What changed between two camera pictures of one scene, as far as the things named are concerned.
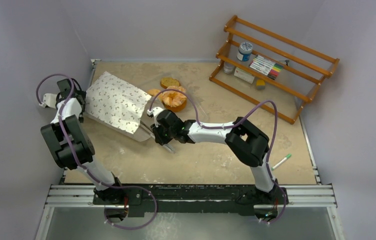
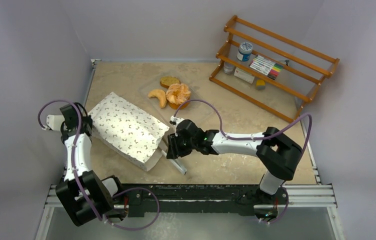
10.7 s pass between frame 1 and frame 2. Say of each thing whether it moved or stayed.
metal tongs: moved
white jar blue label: stayed
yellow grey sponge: stayed
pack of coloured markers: stayed
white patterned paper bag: moved
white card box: stayed
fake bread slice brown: stayed
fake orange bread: moved
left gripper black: moved
